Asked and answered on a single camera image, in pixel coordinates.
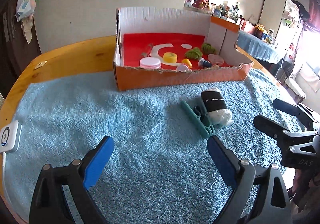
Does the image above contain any white cabinet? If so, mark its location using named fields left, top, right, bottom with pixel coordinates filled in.
left=259, top=0, right=300, bottom=42

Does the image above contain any white orange cardboard box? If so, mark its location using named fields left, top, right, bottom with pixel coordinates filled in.
left=113, top=7, right=253, bottom=91

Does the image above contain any black white sock roll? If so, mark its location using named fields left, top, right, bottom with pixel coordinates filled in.
left=201, top=87, right=234, bottom=126

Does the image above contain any white timer device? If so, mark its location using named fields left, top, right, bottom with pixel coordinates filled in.
left=0, top=120, right=22, bottom=153

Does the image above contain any green fuzzy scrunchie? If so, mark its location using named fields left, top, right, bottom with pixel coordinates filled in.
left=184, top=47, right=203, bottom=60
left=201, top=43, right=218, bottom=55

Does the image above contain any operator right hand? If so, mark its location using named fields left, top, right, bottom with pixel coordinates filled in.
left=287, top=169, right=319, bottom=212

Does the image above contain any blue cloth covered sideboard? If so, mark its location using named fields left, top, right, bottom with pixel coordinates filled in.
left=212, top=15, right=286, bottom=65

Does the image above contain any yellow round container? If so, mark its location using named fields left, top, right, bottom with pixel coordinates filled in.
left=163, top=52, right=177, bottom=63

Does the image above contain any teal plastic clip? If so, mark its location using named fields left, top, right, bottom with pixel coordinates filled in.
left=181, top=101, right=215, bottom=138

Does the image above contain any blue doll figurine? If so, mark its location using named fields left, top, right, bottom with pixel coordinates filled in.
left=198, top=58, right=212, bottom=68

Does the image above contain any small card on table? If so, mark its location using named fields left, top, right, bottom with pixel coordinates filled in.
left=34, top=61, right=47, bottom=70

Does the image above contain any plush toys hanging bag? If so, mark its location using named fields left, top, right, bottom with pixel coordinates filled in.
left=15, top=0, right=37, bottom=44

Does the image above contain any red thread spool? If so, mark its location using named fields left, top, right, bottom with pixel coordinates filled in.
left=141, top=44, right=153, bottom=58

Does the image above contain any dark wooden door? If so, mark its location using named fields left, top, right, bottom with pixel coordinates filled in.
left=0, top=0, right=41, bottom=98

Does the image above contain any pink clear plastic box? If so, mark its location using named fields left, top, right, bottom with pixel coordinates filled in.
left=208, top=54, right=225, bottom=65

